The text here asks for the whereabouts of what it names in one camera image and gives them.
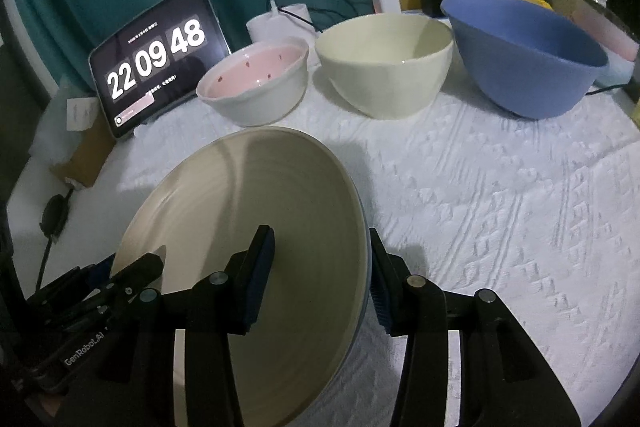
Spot tablet with clock display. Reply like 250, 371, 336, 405
89, 0, 232, 140

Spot pale pink bowl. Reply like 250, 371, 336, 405
580, 0, 640, 62

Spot pale blue bowl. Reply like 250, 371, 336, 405
595, 52, 631, 88

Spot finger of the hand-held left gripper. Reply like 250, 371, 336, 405
107, 246, 167, 295
27, 257, 118, 313

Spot cream bowl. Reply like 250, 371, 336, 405
314, 13, 455, 120

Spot black round pad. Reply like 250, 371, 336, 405
41, 194, 68, 238

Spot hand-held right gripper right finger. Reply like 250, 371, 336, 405
369, 227, 583, 427

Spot cardboard box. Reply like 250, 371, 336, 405
50, 107, 113, 188

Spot white textured tablecloth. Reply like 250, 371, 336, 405
10, 9, 640, 427

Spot pink spotted bowl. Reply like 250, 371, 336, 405
195, 39, 310, 128

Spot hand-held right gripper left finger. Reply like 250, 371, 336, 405
125, 224, 277, 427

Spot beige plate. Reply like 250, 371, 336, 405
111, 126, 371, 427

